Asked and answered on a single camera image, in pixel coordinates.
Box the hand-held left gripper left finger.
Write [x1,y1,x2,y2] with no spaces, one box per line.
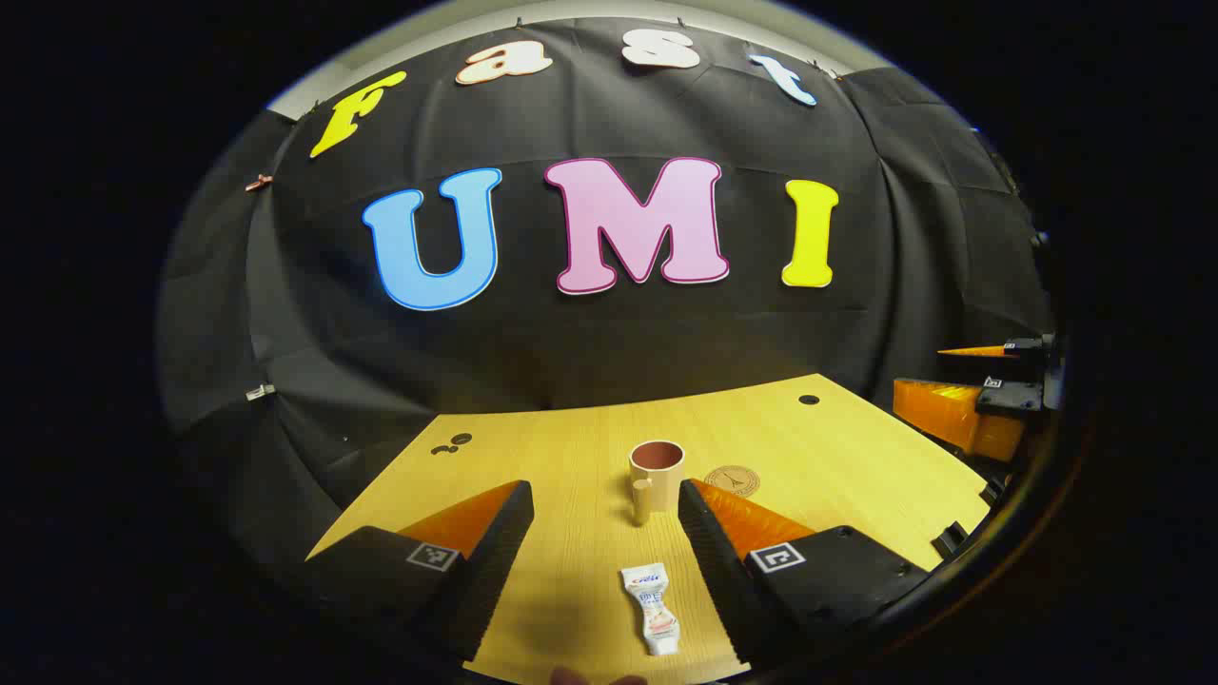
[304,480,536,662]

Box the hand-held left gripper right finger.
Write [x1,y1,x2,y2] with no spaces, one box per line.
[678,479,932,672]

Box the white toothpaste tube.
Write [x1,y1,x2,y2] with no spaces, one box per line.
[620,562,682,657]

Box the round brown coaster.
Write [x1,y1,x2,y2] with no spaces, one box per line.
[704,465,761,499]

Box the beige cup with handle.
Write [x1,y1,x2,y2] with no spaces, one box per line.
[628,440,687,527]

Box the wooden desktop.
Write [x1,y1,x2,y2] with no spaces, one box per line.
[306,373,992,685]

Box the black backdrop cloth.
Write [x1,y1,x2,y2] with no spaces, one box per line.
[157,17,1055,562]

